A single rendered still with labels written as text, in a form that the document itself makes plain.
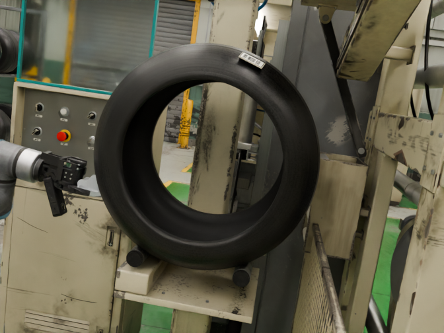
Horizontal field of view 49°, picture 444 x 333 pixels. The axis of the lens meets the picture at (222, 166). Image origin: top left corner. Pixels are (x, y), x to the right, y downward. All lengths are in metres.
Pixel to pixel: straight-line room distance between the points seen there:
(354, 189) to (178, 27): 9.43
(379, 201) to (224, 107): 0.56
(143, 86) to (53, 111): 0.99
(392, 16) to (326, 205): 0.63
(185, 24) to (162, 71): 9.55
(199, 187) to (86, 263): 0.74
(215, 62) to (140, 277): 0.58
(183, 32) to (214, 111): 9.18
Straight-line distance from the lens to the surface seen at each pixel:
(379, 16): 1.12
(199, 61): 1.17
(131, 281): 1.32
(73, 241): 2.14
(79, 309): 2.24
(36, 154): 1.42
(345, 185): 1.51
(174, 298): 1.33
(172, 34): 10.75
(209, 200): 1.60
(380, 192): 1.54
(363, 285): 1.62
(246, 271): 1.27
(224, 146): 1.56
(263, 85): 1.15
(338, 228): 1.54
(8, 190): 1.49
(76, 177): 1.38
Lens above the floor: 1.37
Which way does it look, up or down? 9 degrees down
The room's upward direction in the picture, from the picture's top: 8 degrees clockwise
